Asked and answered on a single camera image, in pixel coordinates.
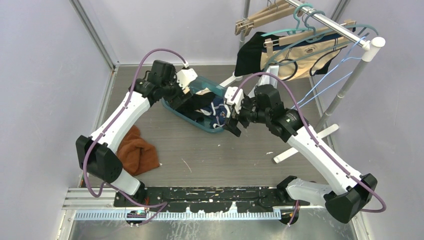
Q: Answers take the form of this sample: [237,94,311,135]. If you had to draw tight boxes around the teal plastic hanger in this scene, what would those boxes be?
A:
[261,3,313,37]

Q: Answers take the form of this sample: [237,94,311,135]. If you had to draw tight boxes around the beige underwear navy trim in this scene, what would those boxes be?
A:
[259,33,350,81]

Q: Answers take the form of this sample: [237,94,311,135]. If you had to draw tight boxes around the purple cable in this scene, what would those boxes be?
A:
[82,48,190,227]
[230,71,387,214]

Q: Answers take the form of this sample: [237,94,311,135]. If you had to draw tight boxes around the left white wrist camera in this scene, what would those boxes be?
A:
[176,67,198,95]

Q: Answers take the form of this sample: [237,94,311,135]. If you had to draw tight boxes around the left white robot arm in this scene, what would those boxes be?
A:
[75,60,198,207]

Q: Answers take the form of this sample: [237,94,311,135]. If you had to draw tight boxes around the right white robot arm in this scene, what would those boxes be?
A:
[224,84,378,224]

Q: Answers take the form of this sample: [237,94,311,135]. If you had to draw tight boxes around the wooden hangers at back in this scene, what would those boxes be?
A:
[234,0,295,37]

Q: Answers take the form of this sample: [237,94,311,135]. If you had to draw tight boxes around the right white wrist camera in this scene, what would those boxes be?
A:
[224,86,245,114]

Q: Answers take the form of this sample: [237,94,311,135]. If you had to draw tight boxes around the teal plastic basket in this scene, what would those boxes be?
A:
[160,76,236,134]

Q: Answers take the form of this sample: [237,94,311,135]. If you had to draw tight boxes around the brown towel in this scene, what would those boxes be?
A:
[116,125,160,176]

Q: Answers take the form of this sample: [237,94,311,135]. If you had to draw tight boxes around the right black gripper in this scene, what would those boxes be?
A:
[223,95,270,136]

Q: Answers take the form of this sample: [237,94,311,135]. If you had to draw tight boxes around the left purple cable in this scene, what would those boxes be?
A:
[82,48,190,227]

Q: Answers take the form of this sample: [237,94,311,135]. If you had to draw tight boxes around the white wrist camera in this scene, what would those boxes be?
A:
[176,67,198,95]
[224,86,245,114]

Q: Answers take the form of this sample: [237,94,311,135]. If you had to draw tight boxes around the light blue wire hanger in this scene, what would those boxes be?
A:
[291,35,369,110]

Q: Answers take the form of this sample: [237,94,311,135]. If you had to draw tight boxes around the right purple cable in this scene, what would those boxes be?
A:
[230,71,387,214]

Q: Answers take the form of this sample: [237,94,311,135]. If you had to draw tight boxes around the white clothes rack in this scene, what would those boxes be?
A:
[218,0,386,165]

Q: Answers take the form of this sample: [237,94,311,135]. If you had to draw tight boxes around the black underwear beige waistband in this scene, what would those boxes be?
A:
[176,92,216,122]

